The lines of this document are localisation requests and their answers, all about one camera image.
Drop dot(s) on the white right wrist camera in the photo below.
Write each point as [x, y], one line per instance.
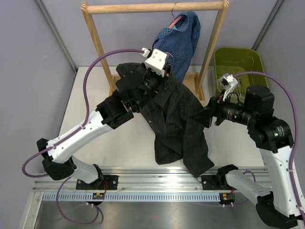
[228, 83]

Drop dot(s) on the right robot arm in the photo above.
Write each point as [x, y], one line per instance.
[276, 206]

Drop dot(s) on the pink hanger of black shirt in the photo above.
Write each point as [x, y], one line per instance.
[170, 61]

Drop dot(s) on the wooden clothes rack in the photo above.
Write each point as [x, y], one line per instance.
[194, 81]

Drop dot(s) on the blue checkered shirt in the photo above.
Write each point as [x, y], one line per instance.
[181, 42]

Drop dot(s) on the green plastic basket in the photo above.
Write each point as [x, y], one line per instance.
[236, 60]

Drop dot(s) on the black pinstriped shirt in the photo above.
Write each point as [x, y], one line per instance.
[177, 135]

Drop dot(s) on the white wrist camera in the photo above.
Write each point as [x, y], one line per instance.
[156, 60]
[228, 83]

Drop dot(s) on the aluminium mounting rail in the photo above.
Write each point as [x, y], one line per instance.
[150, 179]

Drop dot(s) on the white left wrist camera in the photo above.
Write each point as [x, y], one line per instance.
[156, 60]

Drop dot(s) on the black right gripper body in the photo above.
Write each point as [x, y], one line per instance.
[220, 106]

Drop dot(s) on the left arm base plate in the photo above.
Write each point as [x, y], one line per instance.
[110, 182]

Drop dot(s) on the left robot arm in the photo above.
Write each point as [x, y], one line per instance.
[133, 91]

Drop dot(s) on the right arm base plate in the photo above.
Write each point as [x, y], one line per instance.
[215, 182]

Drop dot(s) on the slotted grey cable duct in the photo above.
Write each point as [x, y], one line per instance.
[133, 197]

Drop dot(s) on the pink hanger of blue shirt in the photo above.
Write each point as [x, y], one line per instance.
[175, 19]

